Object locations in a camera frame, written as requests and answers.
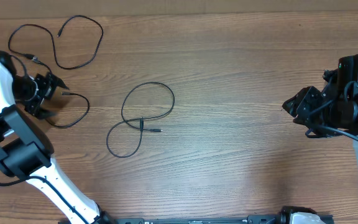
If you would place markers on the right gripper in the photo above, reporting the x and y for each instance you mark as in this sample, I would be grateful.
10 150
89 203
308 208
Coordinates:
296 107

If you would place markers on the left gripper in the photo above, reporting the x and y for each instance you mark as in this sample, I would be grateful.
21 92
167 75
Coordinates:
48 83

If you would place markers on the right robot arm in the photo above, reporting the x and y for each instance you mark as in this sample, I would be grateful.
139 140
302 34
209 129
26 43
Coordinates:
333 111

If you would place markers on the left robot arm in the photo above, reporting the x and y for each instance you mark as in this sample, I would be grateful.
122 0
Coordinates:
26 153

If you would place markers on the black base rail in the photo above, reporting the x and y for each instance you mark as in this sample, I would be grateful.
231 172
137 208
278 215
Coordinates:
287 215

